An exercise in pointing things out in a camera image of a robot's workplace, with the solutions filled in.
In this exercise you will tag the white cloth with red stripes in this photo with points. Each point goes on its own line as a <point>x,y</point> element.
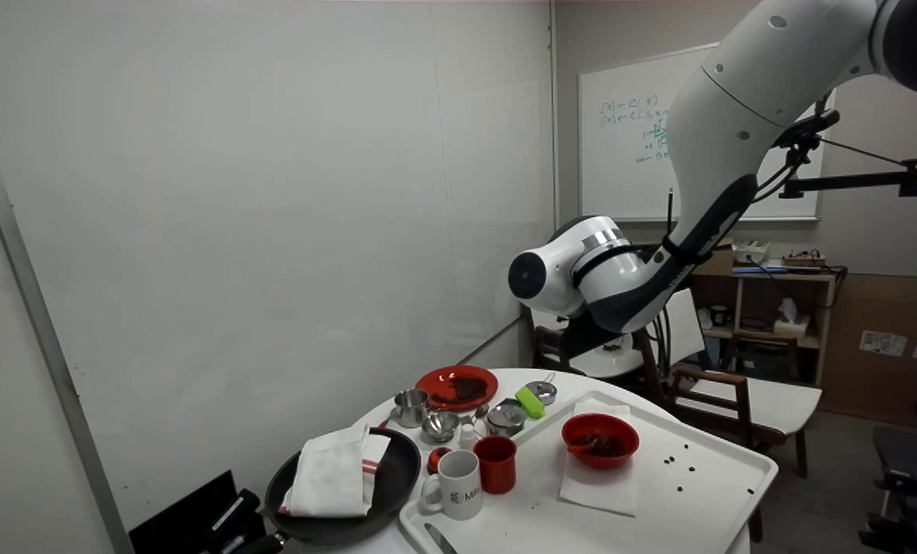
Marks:
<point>326,477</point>

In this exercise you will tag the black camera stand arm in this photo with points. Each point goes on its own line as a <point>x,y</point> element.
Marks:
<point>861,186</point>

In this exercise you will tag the red plastic bowl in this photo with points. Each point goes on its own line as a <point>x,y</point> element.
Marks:
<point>578,451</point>

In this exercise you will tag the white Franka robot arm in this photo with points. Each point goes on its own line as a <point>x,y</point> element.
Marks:
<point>745,102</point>

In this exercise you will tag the small metal bowl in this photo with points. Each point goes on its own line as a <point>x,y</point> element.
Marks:
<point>437,430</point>

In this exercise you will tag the red cup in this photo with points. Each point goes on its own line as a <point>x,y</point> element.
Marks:
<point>497,466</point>

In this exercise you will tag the wooden chair with white seat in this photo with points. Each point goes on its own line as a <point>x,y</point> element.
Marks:
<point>777,403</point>

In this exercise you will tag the white paper napkin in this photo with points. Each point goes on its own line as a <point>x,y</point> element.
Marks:
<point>598,492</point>

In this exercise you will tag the whiteboard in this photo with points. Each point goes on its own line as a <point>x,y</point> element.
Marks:
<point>624,173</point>

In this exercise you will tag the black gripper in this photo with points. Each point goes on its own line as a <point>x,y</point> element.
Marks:
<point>598,336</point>

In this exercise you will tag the brown cardboard panel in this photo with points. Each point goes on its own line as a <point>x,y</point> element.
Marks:
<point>877,384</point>

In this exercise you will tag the black frying pan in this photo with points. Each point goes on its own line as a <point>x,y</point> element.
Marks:
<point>398,480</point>

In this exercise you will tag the red plate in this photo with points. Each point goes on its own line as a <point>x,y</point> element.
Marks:
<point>432,395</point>

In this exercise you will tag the wooden shelf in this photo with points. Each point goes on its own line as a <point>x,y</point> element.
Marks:
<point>829,327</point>

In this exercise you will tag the small metal pot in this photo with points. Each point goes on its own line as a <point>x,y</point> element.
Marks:
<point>408,407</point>

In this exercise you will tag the clear glass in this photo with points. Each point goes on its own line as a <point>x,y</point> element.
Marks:
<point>460,488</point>

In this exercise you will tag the small red round toy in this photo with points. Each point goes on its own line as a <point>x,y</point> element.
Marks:
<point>435,457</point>

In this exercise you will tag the wide coffee bean heap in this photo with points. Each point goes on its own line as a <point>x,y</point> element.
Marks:
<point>467,388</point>

